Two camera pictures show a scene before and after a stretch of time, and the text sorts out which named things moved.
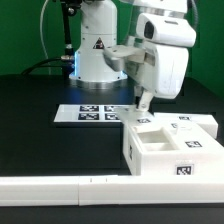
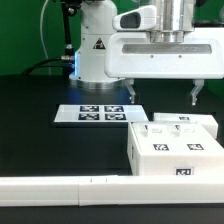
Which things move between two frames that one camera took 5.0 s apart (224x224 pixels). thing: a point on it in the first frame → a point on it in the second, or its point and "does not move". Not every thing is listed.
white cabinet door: x=133 y=118 → x=158 y=137
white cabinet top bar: x=204 y=121 does not move
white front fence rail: x=112 y=189 does not move
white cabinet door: x=189 y=136 does not move
